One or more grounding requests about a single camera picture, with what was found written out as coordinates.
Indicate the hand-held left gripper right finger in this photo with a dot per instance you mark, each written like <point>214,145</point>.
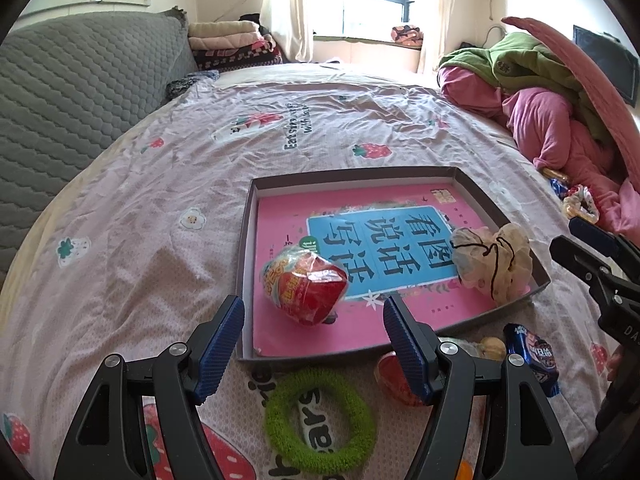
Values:
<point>405,350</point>

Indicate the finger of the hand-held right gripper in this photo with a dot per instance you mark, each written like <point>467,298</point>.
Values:
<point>592,235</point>
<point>570,255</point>

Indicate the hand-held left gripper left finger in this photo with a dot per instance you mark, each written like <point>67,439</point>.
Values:
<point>220,350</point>

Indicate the red toy ball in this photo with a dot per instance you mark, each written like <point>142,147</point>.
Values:
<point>392,377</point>
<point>310,290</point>

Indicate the grey shallow cardboard tray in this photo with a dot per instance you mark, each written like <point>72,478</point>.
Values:
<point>248,270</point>

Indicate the blue snack packet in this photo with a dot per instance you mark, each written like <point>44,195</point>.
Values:
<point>530,355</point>

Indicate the snack wrappers near blankets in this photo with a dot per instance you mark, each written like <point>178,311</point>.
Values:
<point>582,205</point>

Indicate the pink and blue book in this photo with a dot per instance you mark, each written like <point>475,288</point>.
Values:
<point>425,320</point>

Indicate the beige mesh pouch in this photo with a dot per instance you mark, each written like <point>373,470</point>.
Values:
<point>515,255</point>

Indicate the small blue packet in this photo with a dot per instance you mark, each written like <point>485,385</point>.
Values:
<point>559,187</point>

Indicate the small tan round object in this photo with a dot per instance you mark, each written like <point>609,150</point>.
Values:
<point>492,347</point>

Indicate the pink quilt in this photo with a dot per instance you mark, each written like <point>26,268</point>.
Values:
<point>545,125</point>

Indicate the pink curved mat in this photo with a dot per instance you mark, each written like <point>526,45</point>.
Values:
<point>590,75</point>

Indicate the black television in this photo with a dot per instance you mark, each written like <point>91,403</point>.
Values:
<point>600,55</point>

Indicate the green blanket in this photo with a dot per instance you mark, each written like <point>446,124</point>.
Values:
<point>530,65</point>

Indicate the dark knitted cloth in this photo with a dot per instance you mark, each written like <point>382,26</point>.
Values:
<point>190,84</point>

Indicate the cream curtain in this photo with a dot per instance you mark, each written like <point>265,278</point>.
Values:
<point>287,10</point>
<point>445,10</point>

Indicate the dark patterned folded blanket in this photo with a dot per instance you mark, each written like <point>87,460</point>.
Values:
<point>235,59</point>

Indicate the grey quilted headboard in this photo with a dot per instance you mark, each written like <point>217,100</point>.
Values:
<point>75,85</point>

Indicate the pink folded blanket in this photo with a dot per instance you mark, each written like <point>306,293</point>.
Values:
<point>225,42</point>

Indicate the window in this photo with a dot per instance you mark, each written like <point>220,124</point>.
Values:
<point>375,0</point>

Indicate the beige folded blanket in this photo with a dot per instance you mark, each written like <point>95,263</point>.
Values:
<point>220,29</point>

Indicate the black cloth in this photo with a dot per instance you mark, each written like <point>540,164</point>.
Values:
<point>250,19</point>

